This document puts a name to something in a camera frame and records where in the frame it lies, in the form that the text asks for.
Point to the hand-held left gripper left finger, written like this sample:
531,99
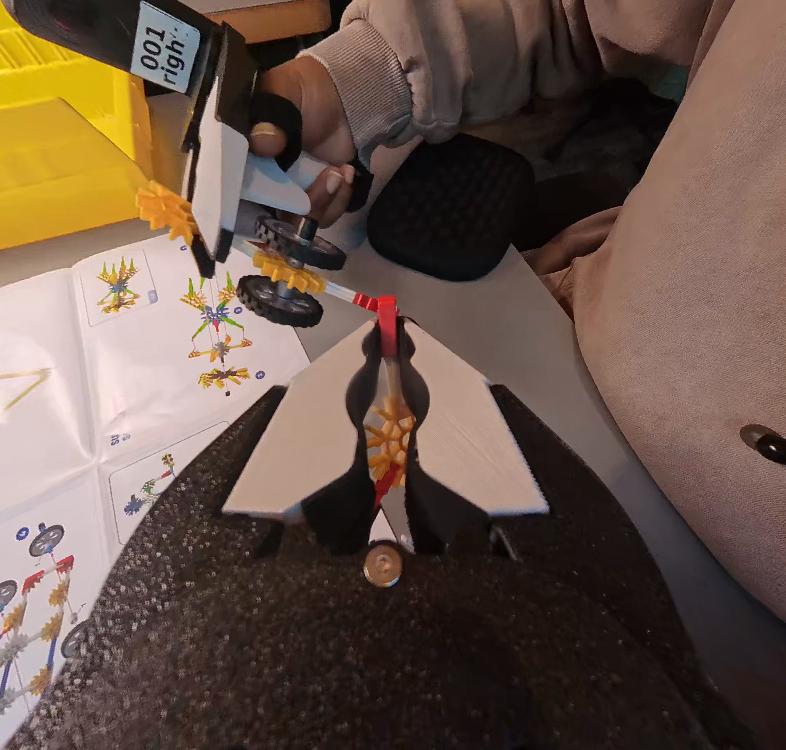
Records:
289,455

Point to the black rounded object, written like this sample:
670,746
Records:
455,204

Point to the detached toy model section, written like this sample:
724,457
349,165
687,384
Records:
280,302

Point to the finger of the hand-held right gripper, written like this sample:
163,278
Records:
219,185

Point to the yellow plastic bin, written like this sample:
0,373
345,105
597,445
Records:
62,148

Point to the person's right forearm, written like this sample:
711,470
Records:
491,38

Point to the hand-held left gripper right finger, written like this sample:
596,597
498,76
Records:
479,455

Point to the white instruction sheet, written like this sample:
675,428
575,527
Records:
74,357

